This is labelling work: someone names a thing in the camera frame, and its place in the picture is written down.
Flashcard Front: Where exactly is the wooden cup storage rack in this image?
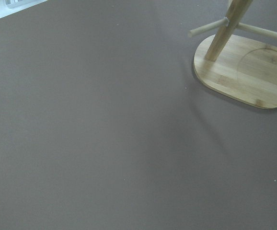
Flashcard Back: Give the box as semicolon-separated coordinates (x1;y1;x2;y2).
188;0;277;109

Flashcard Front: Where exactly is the clear dish rack tray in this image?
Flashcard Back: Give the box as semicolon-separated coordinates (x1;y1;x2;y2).
4;0;46;10

